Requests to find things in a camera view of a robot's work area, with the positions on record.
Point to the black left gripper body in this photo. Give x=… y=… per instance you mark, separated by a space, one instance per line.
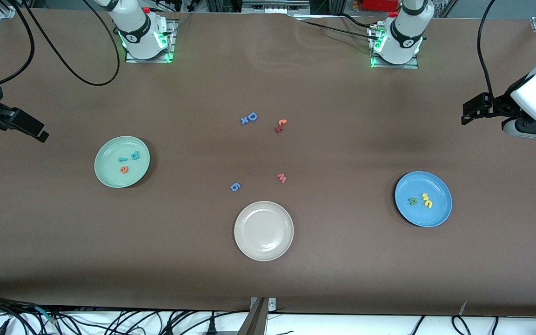
x=499 y=104

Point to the teal foam letter p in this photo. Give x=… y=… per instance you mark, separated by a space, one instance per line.
x=134 y=156

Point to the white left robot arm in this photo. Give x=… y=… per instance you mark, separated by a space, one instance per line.
x=405 y=28

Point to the mint green plate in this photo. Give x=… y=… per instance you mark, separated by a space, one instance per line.
x=110 y=174

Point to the blue plate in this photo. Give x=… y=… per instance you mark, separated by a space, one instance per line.
x=423 y=218

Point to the red box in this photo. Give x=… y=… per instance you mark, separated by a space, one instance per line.
x=382 y=4

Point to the pink foam letter w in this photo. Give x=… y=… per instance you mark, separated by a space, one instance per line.
x=282 y=177

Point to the brown table cover sheet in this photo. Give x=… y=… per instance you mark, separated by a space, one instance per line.
x=268 y=83

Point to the blue foam letter g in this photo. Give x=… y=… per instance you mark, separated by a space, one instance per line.
x=235 y=187

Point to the blue foam letter D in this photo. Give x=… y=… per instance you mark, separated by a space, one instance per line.
x=251 y=117

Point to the beige plate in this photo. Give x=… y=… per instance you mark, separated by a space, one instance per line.
x=264 y=231

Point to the black power plug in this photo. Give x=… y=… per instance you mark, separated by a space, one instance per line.
x=211 y=328

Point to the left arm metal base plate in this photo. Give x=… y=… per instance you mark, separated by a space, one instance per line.
x=414 y=65

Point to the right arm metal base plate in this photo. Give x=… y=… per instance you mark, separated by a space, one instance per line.
x=171 y=46

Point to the aluminium frame beam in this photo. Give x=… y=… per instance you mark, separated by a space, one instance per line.
x=275 y=5

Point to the aluminium profile post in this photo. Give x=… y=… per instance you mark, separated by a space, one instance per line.
x=256 y=321

